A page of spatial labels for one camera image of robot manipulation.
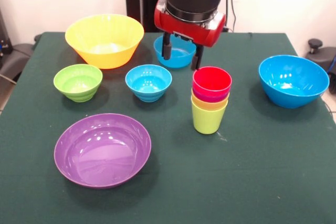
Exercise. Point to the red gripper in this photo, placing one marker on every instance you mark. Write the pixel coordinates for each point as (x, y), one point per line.
(189, 31)

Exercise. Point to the red cup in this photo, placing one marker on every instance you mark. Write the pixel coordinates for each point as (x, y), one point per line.
(212, 82)

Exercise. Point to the small light blue ribbed bowl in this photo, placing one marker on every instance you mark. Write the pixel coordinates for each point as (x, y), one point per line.
(148, 87)

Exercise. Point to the purple cup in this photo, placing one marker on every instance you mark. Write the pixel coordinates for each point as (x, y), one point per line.
(210, 98)

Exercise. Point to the yellow cup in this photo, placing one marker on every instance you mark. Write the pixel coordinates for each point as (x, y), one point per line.
(207, 106)

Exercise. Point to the lime green cup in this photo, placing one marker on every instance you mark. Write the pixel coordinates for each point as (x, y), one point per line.
(207, 121)

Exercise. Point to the large blue bowl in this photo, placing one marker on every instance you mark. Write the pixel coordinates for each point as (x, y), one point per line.
(294, 93)

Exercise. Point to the medium blue bowl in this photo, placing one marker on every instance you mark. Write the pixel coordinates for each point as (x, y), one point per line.
(179, 56)

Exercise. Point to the large orange bowl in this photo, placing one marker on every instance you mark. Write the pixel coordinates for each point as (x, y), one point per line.
(105, 53)

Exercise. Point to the small green ribbed bowl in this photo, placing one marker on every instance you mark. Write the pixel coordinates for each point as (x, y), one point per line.
(77, 87)

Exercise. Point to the dark green table cloth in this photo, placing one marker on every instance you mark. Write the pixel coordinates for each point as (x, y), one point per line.
(183, 169)

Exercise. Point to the wide purple bowl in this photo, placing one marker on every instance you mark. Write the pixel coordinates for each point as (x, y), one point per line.
(102, 155)

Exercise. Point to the black pedestal foot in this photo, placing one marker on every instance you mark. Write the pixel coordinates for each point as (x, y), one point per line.
(319, 56)
(14, 56)

